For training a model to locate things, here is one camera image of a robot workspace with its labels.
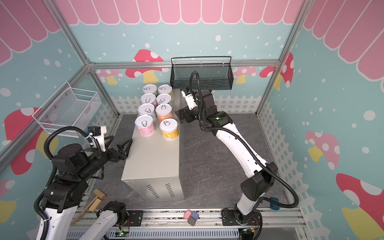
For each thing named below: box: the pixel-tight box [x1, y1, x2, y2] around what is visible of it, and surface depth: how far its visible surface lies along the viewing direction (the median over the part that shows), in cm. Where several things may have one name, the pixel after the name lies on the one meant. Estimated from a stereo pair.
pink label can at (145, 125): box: [134, 114, 155, 138], surface depth 64 cm
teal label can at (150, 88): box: [142, 84, 158, 97], surface depth 78 cm
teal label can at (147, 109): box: [138, 103, 157, 121], surface depth 68 cm
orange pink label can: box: [155, 103, 173, 123], surface depth 68 cm
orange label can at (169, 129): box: [159, 118, 179, 142], surface depth 62 cm
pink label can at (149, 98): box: [140, 93, 158, 107], surface depth 73 cm
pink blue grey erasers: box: [183, 209, 200, 227], surface depth 76 cm
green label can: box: [157, 84, 173, 94], surface depth 78 cm
